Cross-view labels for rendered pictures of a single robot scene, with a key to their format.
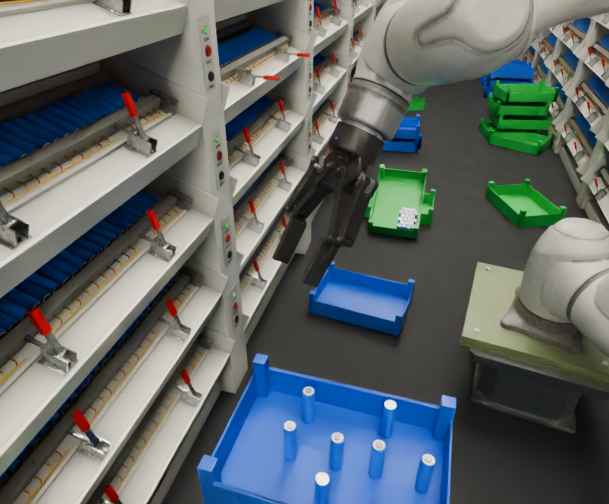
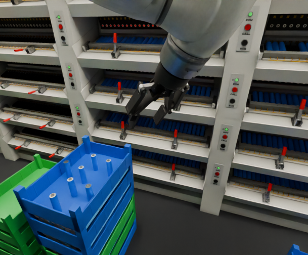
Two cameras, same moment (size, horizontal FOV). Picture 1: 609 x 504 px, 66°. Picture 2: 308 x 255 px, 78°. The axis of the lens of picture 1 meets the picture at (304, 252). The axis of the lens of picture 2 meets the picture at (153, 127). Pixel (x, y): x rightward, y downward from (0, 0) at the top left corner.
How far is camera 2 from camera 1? 0.82 m
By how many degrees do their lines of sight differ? 77
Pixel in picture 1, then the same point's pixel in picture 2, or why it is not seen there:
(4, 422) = (101, 99)
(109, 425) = (131, 137)
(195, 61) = not seen: hidden behind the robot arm
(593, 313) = not seen: outside the picture
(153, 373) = (153, 143)
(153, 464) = (143, 171)
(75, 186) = (144, 56)
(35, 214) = (127, 56)
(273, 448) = (100, 165)
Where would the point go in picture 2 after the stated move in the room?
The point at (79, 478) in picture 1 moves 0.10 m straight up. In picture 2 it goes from (115, 136) to (113, 119)
